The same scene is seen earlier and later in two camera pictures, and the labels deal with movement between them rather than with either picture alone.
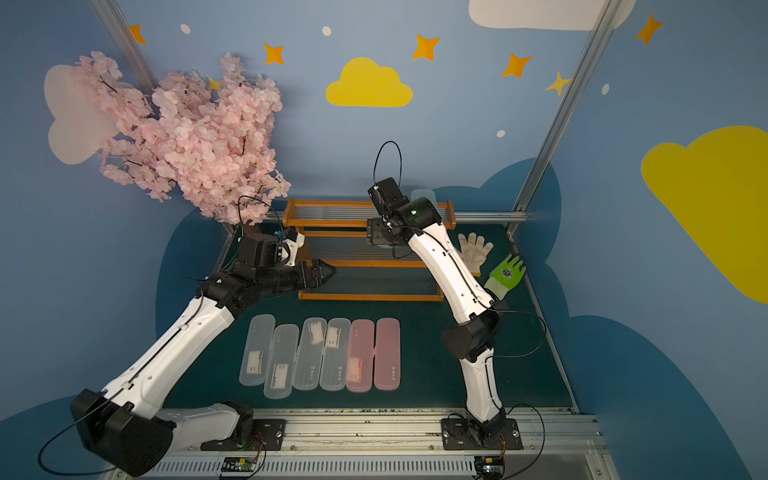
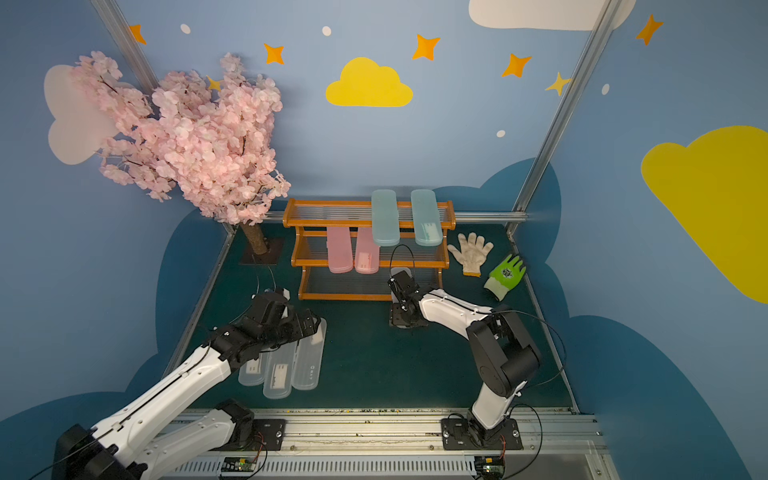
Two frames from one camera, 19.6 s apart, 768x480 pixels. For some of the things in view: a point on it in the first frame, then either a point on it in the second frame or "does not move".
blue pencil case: [428, 193] -> [385, 221]
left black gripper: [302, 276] -> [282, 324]
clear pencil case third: [309, 355] does not move
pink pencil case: [387, 354] -> [367, 252]
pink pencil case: [360, 356] -> [339, 250]
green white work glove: [505, 278] does not move
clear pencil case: [335, 373] -> [395, 271]
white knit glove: [474, 251] does not move
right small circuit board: [490, 466] does not move
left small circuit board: [238, 464] does not move
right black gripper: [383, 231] -> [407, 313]
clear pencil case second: [280, 370] does not move
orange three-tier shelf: [336, 233] does not move
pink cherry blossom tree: [216, 140] does not move
